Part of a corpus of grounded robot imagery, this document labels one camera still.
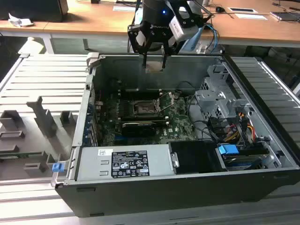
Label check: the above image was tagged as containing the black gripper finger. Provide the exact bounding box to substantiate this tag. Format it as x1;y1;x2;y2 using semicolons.
127;24;149;69
161;40;180;70

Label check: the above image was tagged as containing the small square silver CPU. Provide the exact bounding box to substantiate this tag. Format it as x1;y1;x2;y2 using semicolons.
144;62;165;74

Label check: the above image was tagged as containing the CPU socket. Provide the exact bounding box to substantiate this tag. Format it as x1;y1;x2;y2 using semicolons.
130;98;165;117

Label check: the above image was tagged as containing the pale blue teach pendant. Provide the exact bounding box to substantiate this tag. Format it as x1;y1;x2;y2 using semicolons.
179;24;206;54

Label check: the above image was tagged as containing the wooden desk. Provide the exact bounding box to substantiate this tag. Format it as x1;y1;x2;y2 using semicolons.
0;0;300;49

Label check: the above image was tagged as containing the silver metal disk bay cage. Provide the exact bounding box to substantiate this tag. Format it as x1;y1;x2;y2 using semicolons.
194;63;253;122

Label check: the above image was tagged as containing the green motherboard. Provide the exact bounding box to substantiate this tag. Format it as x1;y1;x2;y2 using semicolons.
93;90;202;147

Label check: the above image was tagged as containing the black graphics card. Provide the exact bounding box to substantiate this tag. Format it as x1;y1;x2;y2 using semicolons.
120;120;157;138

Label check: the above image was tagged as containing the white paper sheet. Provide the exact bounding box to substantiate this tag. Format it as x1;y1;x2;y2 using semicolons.
235;13;268;21

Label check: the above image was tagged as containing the black plastic air shroud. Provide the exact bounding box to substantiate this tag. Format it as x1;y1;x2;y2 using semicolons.
168;140;222;175

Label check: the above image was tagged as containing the black box on desk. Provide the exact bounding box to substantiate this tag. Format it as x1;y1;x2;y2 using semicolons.
0;0;69;23

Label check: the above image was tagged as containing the hard disk in blue carrier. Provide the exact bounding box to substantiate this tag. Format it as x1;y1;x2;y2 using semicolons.
217;144;265;171

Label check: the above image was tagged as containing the crumpled white paper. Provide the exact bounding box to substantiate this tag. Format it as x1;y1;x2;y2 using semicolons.
8;13;34;28

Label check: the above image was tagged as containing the grey parts rack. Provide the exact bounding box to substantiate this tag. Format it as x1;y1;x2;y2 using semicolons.
0;96;79;181

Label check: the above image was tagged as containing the grey power supply unit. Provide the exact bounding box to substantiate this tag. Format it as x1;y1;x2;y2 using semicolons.
75;144;176;182

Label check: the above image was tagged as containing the grey laptop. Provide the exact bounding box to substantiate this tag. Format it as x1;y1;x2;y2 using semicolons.
270;11;300;23

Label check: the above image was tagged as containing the black open PC case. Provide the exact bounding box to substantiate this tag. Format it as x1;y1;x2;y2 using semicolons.
54;52;300;218

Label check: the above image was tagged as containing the green RAM stick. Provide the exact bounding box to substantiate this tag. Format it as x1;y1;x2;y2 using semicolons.
0;151;42;158

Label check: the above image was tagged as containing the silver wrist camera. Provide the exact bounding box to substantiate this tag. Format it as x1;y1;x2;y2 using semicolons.
168;14;200;39

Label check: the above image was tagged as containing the grey plastic case handle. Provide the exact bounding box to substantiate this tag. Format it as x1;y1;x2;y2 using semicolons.
86;52;101;69

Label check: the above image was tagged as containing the blue cable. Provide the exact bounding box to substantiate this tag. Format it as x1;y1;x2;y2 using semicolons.
203;23;220;52

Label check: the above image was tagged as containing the black cable in case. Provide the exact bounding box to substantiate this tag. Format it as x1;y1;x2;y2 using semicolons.
187;95;220;143

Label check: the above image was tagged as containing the silver desk cable grommet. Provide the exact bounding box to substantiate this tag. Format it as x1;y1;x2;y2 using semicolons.
228;7;255;13

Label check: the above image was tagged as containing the yellow and red wire bundle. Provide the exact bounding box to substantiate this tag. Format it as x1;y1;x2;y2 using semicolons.
225;112;255;143

